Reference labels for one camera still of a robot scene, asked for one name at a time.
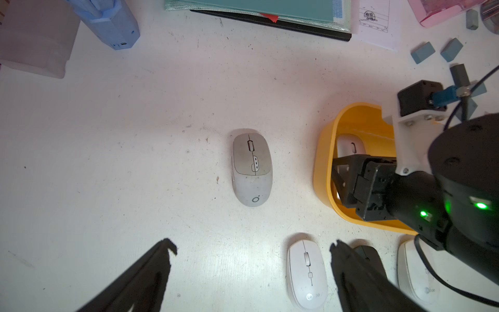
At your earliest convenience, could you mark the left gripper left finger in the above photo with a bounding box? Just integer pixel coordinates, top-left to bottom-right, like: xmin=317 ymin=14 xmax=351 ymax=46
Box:
xmin=79 ymin=239 xmax=178 ymax=311

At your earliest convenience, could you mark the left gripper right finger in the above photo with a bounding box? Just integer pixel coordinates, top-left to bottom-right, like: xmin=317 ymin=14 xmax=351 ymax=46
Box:
xmin=330 ymin=240 xmax=424 ymax=312

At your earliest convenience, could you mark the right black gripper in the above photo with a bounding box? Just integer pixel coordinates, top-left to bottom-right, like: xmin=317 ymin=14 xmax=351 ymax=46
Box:
xmin=331 ymin=155 xmax=397 ymax=222

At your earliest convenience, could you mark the black mouse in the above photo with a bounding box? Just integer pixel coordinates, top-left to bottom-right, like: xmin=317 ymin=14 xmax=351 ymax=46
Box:
xmin=353 ymin=245 xmax=387 ymax=278

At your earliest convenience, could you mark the grey white mouse with logo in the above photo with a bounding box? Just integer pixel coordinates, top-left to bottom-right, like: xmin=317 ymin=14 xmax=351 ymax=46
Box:
xmin=232 ymin=132 xmax=273 ymax=207

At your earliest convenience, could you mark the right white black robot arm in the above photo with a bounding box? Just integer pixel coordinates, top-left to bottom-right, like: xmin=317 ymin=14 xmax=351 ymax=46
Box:
xmin=331 ymin=114 xmax=498 ymax=282

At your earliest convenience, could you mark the silver mouse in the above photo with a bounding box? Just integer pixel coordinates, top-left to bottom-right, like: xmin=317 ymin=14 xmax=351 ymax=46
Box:
xmin=336 ymin=134 xmax=367 ymax=158

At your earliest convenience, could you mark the yellow plastic storage box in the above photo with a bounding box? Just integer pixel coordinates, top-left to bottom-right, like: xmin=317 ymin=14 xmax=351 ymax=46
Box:
xmin=312 ymin=102 xmax=418 ymax=236

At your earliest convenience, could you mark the translucent white box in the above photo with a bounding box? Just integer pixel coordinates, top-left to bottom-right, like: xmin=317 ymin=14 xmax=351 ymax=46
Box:
xmin=1 ymin=0 xmax=80 ymax=79

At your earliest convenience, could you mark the dark grey eraser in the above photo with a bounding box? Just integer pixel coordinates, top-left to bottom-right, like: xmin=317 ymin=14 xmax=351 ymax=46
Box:
xmin=450 ymin=64 xmax=470 ymax=88

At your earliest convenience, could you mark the printed paper sheet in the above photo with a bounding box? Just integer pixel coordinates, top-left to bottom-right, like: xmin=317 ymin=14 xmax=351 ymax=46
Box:
xmin=351 ymin=0 xmax=404 ymax=52

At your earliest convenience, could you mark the green folder stack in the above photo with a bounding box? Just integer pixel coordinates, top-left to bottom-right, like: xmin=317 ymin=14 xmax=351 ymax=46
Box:
xmin=165 ymin=0 xmax=352 ymax=42

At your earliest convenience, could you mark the pink plastic case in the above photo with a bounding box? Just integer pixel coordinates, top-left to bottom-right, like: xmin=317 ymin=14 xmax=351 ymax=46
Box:
xmin=408 ymin=0 xmax=485 ymax=28

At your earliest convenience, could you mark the small grey eraser by case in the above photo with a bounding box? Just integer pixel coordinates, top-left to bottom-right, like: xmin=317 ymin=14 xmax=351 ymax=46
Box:
xmin=466 ymin=9 xmax=479 ymax=31

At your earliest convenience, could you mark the pen holder cup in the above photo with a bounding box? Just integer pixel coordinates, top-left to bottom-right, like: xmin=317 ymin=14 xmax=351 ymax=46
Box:
xmin=480 ymin=0 xmax=499 ymax=35

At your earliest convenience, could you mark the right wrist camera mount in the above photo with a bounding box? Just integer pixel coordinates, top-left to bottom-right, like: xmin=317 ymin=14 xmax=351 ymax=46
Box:
xmin=383 ymin=79 xmax=449 ymax=176

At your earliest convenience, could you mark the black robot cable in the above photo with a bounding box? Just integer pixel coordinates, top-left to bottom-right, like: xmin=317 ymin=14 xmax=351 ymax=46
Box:
xmin=414 ymin=233 xmax=499 ymax=308

